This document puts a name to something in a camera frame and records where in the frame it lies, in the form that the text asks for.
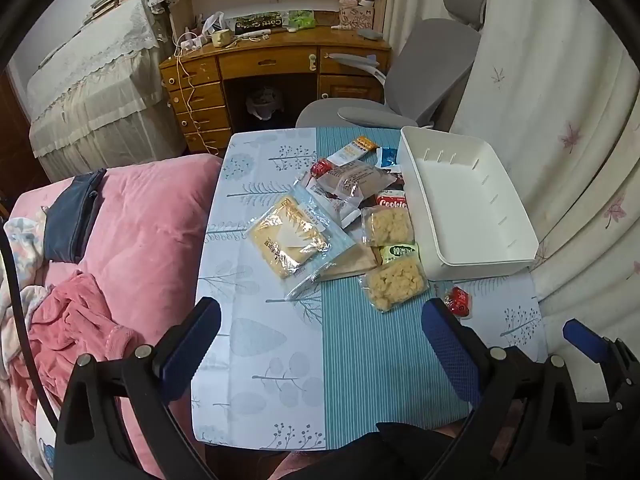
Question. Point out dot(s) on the cream cup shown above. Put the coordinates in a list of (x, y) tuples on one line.
[(221, 38)]

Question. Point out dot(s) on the small blue snack packet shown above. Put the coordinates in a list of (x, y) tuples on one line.
[(386, 157)]

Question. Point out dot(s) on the green label rice cracker packet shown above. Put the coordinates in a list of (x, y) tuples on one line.
[(397, 282)]

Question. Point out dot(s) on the white plastic bag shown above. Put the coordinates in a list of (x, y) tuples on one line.
[(212, 22)]

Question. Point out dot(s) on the wooden desk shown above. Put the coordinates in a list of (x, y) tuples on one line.
[(265, 60)]

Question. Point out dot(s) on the grey case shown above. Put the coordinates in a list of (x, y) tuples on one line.
[(372, 35)]

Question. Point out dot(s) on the white wand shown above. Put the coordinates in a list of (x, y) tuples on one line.
[(255, 35)]

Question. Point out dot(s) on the white bag under desk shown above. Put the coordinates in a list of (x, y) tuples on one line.
[(264, 102)]

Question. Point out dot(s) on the red snack packet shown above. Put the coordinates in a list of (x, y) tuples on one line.
[(321, 166)]

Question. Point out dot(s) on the large yellow bread packet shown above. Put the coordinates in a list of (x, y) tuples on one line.
[(287, 240)]

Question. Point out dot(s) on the pink garment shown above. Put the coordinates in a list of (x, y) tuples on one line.
[(75, 315)]

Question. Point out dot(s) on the pink blanket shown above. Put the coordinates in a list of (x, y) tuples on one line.
[(150, 225)]

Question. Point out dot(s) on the red white cookie packet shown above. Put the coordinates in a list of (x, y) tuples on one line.
[(391, 202)]

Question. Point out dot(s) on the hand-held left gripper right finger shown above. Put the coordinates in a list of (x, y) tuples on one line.
[(450, 350)]

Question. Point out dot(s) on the clear grey bread packet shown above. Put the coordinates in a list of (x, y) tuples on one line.
[(355, 180)]

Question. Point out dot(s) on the white lace cover cloth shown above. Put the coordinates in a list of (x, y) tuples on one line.
[(100, 85)]

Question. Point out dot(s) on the white plastic bin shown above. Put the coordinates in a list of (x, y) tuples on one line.
[(460, 200)]

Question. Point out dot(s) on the grey office chair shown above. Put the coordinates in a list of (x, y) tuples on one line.
[(430, 60)]

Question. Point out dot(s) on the clear red-edged snack packet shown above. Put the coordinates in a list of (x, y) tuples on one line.
[(332, 207)]

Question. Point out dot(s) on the light green packet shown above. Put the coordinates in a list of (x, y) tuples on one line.
[(301, 19)]

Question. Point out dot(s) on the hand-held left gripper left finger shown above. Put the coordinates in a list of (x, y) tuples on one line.
[(187, 345)]

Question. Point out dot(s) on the dark green snack bag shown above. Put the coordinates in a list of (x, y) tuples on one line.
[(260, 22)]

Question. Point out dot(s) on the orange white snack bar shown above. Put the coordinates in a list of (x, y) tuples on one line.
[(350, 152)]

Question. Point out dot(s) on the white leaf print curtain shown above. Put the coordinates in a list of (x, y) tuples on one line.
[(550, 85)]

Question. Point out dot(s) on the white floral cloth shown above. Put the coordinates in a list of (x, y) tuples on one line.
[(17, 240)]

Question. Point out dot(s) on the dark brown flowered packet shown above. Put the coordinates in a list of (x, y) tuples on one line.
[(397, 180)]

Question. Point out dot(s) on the small red candy packet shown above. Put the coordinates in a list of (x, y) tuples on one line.
[(457, 302)]

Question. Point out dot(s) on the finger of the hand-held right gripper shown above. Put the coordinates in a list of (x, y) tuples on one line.
[(585, 340)]

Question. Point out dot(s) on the plain rice cracker packet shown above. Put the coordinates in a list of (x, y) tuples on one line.
[(387, 227)]

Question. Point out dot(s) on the brown triangular sandwich packet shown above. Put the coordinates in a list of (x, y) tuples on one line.
[(357, 262)]

